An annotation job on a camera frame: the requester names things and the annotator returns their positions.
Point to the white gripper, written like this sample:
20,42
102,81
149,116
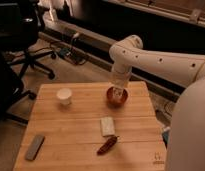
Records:
119,80

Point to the clear plastic bottle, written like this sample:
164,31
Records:
119,93

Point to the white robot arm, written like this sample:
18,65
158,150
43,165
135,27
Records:
186,141

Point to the red ceramic bowl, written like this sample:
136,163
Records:
111,97

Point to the white sponge block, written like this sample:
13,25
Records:
107,126

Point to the red chili pepper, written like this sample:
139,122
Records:
107,145

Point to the white paper cup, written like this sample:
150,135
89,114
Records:
64,96

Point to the blue power adapter box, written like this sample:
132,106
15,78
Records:
165,135

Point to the blue device on floor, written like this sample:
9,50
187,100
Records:
64,53

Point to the grey remote control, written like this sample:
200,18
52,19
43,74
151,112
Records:
34,147

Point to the black dark chair left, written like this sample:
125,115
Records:
11,91

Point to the black office chair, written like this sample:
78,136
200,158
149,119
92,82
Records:
20,23

